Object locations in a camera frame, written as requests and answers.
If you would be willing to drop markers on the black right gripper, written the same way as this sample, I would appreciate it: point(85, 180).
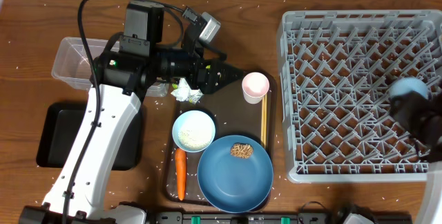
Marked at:
point(403, 106)

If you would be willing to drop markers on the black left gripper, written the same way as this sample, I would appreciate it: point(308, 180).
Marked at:
point(204, 75)

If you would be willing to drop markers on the pink cup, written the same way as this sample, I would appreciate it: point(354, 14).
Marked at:
point(255, 86)

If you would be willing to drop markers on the white wrapper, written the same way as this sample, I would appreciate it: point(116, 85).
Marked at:
point(183, 92)

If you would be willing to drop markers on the light blue rice bowl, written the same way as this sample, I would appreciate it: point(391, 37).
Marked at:
point(193, 131)

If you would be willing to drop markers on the brown food scrap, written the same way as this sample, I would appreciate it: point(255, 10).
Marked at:
point(243, 151)

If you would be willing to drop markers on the orange carrot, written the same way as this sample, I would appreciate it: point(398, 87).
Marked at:
point(180, 169)

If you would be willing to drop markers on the blue plate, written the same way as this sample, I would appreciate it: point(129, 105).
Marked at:
point(233, 184)

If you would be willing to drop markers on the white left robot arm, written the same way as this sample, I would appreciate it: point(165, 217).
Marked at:
point(158, 41)

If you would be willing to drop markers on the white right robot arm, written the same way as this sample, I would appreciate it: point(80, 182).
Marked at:
point(430, 210)

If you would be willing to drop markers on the grey dishwasher rack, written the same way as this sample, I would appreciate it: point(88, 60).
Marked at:
point(336, 68)

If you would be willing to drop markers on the black waste tray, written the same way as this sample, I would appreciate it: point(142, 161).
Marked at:
point(63, 120)

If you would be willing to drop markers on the wooden chopstick left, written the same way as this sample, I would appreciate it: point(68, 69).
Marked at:
point(263, 120)

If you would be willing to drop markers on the wooden chopstick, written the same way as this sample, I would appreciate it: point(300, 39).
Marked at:
point(263, 120)
point(266, 129)

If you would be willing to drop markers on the brown serving tray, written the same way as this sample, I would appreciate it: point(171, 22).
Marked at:
point(232, 115)

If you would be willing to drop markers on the wooden chopstick right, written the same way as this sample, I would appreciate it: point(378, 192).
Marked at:
point(266, 129)

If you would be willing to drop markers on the clear plastic bin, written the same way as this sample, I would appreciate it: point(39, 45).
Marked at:
point(71, 65)

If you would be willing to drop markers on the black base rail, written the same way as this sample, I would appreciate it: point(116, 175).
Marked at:
point(352, 214)

